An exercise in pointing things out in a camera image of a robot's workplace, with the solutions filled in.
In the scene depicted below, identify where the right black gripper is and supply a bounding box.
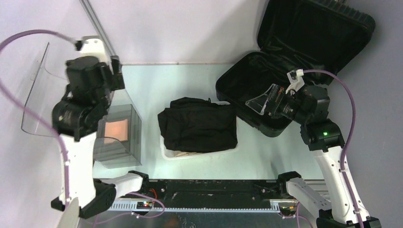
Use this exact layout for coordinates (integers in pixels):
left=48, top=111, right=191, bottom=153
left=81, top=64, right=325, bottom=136
left=245, top=84, right=310, bottom=125

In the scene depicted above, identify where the clear acrylic bin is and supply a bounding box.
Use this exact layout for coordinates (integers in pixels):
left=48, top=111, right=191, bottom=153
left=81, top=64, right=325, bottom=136
left=24, top=56, right=142, bottom=169

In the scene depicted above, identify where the black ribbed hard-shell suitcase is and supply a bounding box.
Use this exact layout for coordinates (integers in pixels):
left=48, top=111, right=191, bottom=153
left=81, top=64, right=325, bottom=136
left=215, top=0, right=376, bottom=137

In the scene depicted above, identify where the white perforated plastic basket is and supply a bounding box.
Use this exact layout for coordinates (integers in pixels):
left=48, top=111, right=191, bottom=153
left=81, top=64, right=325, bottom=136
left=160, top=100, right=240, bottom=161

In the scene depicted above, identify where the beige cloth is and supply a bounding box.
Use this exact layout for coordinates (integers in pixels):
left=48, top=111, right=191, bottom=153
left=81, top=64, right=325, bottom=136
left=174, top=151, right=202, bottom=157

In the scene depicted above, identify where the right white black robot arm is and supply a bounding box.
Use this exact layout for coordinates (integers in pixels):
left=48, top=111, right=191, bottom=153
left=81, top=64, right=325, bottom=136
left=245, top=84, right=381, bottom=228

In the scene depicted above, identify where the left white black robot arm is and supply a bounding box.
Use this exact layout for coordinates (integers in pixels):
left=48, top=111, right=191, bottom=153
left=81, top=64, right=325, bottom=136
left=51, top=56, right=150, bottom=219

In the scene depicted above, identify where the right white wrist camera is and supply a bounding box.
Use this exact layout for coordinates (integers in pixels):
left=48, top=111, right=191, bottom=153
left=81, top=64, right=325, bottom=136
left=286, top=69, right=305, bottom=95

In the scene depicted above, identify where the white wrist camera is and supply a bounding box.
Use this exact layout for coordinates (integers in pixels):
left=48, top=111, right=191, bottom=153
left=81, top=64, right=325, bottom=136
left=286, top=69, right=305, bottom=95
left=75, top=36, right=110, bottom=65

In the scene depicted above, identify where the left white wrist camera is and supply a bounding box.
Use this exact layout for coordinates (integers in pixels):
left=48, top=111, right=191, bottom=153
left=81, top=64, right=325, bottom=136
left=75, top=36, right=110, bottom=65

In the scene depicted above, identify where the aluminium frame rail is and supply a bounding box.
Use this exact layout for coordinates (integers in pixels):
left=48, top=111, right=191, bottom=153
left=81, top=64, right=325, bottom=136
left=107, top=179, right=335, bottom=215

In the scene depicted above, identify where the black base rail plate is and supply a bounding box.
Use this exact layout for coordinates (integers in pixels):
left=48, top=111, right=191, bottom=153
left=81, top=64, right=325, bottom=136
left=140, top=179, right=294, bottom=209

